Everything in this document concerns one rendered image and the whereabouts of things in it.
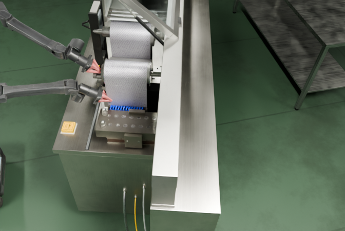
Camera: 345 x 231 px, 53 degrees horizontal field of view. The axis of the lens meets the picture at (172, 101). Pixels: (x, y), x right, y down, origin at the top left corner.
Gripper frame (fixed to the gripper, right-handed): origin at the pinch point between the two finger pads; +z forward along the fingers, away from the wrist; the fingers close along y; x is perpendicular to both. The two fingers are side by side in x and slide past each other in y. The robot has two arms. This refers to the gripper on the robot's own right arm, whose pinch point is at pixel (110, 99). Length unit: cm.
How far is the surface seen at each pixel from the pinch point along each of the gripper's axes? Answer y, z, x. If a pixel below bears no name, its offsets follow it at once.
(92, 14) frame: -33, -29, 25
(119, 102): 0.3, 5.5, 1.0
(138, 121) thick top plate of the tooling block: 11.6, 17.6, 4.9
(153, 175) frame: 82, 0, 67
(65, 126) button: 10.1, -16.5, -25.8
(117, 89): 0.2, -0.6, 10.6
